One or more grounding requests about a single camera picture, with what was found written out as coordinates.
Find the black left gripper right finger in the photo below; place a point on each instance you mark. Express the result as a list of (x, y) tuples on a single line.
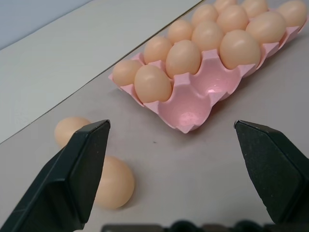
[(275, 174)]

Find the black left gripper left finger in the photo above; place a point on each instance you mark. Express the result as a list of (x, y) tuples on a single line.
[(72, 174)]

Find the beige egg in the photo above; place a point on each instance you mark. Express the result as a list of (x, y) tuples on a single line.
[(70, 130), (118, 183), (292, 12), (207, 36), (179, 31), (157, 49), (152, 83), (265, 27), (126, 72), (254, 6), (232, 18), (239, 49), (204, 13), (183, 59)]

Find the pink egg carton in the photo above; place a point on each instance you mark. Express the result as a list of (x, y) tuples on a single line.
[(200, 94)]

